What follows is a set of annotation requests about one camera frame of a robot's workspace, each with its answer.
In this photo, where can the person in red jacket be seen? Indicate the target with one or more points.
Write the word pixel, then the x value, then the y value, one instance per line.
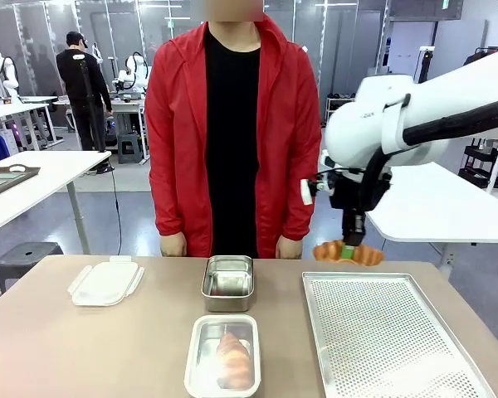
pixel 232 145

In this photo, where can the round-holed grey plastic stool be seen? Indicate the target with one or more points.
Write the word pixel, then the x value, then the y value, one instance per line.
pixel 29 257

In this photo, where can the golden brown croissant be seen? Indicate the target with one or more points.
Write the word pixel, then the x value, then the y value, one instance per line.
pixel 233 360
pixel 328 250

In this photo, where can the person's left hand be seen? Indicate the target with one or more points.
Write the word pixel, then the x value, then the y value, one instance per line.
pixel 289 248

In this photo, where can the large white table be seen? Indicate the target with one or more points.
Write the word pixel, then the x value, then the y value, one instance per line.
pixel 440 207

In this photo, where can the black camera tripod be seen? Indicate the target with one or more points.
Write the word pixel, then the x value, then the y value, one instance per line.
pixel 92 112

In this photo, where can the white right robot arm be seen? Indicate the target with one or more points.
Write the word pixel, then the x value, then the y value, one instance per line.
pixel 357 124

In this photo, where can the clear plastic container lid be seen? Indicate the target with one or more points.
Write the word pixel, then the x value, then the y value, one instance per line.
pixel 216 331
pixel 105 282

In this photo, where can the man in black clothes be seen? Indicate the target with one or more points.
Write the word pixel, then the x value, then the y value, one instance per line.
pixel 81 83

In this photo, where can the white background work desk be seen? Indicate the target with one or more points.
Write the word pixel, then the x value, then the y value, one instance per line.
pixel 12 112

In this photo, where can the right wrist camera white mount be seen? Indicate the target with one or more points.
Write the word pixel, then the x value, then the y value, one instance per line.
pixel 309 190

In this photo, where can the person's right forearm red sleeve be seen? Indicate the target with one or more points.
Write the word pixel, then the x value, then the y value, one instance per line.
pixel 166 195

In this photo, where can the brown tray with green pads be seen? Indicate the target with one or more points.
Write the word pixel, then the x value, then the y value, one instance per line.
pixel 8 178

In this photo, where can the black pole with white top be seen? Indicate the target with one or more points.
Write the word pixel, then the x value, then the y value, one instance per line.
pixel 424 62

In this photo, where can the small grey step stool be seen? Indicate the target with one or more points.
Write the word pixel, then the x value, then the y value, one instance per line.
pixel 129 147

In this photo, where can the black rolling cart shelf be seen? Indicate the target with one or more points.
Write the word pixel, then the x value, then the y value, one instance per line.
pixel 479 166

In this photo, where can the white shoe rack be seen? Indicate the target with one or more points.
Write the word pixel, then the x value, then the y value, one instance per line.
pixel 340 108

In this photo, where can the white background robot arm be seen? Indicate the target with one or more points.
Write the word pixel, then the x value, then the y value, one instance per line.
pixel 7 74
pixel 135 72

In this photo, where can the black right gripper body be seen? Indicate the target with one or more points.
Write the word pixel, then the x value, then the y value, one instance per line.
pixel 352 195

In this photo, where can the person's left forearm red sleeve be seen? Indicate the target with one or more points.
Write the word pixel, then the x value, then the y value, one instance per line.
pixel 301 199

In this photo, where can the perforated metal baking tray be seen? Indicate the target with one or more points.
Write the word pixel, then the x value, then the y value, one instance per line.
pixel 390 340

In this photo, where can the white table with grey leg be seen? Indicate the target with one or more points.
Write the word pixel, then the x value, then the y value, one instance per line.
pixel 45 178

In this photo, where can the person's right hand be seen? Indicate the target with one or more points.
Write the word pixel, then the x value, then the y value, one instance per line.
pixel 173 245

